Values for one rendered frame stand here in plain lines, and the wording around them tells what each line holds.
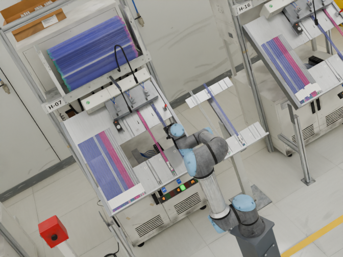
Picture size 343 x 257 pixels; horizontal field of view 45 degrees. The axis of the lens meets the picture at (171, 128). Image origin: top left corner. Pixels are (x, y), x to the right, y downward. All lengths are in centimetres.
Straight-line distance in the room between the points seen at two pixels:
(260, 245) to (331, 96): 158
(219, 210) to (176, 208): 107
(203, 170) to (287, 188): 145
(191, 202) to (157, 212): 29
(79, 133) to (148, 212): 82
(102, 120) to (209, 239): 121
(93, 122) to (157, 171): 55
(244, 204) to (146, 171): 73
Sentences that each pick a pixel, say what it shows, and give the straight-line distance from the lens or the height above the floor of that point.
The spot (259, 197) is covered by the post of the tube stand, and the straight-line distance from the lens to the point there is 336.
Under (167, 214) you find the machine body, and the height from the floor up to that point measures 18.
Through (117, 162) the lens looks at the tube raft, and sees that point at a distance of 270.
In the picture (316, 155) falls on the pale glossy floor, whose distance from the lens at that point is 362.
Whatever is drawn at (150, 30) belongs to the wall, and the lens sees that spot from 437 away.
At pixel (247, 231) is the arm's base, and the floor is 60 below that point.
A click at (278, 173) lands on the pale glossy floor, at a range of 352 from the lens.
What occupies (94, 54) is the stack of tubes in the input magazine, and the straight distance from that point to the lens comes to 265.
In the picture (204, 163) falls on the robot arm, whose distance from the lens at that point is 202.
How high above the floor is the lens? 243
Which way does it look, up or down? 33 degrees down
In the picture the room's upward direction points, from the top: 23 degrees counter-clockwise
